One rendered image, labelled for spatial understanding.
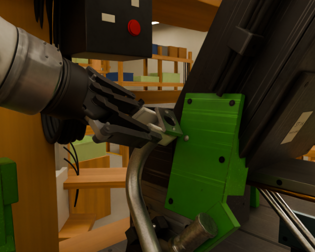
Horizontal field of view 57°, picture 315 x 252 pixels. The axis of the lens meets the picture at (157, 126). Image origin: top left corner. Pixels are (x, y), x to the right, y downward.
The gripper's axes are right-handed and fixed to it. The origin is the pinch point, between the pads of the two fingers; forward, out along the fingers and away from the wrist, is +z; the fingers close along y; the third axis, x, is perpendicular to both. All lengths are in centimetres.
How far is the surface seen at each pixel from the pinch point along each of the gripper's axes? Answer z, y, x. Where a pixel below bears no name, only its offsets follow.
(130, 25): -1.4, 24.2, -4.3
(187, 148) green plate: 4.4, -4.8, -1.9
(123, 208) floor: 187, 93, 187
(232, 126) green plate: 3.5, -6.9, -10.8
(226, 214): 4.4, -17.6, -3.2
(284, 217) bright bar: 19.7, -18.6, -6.1
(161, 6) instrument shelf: 12.3, 40.3, -8.4
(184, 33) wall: 723, 841, 159
